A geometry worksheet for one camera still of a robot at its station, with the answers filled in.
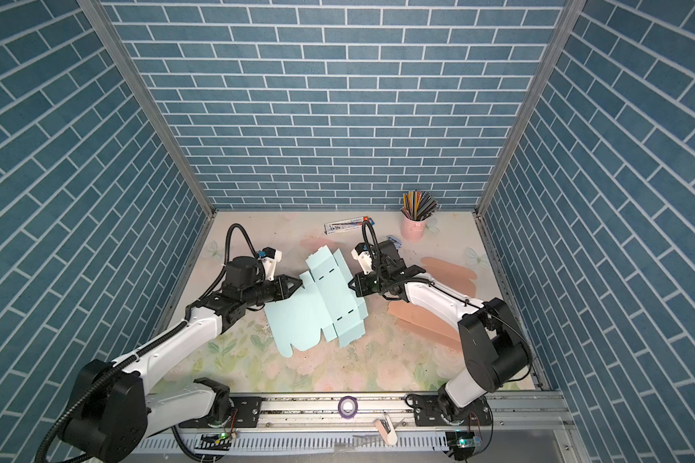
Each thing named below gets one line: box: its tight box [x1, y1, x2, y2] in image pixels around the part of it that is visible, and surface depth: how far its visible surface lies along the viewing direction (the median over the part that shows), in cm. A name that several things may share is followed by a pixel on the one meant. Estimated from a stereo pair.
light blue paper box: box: [263, 245, 369, 358], surface depth 90 cm
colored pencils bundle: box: [400, 190, 440, 222], surface depth 107 cm
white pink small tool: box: [374, 413, 398, 446], surface depth 71 cm
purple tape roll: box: [337, 395, 360, 420], surface depth 76 cm
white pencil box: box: [324, 216, 364, 236], surface depth 118 cm
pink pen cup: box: [399, 214, 428, 243], surface depth 109 cm
